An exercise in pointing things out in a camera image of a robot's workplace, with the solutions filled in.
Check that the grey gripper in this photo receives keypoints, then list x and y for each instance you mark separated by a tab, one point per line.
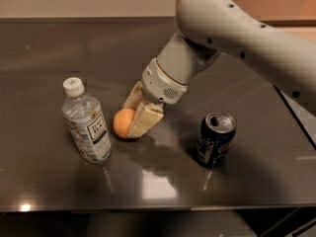
160	85

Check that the orange fruit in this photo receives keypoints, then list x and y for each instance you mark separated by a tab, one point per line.
122	121

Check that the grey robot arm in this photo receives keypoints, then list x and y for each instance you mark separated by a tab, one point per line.
206	29

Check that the clear plastic water bottle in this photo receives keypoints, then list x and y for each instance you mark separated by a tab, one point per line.
84	118

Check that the dark blue soda can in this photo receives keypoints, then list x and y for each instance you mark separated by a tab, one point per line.
217	131

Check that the grey side table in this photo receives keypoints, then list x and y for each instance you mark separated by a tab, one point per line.
304	119

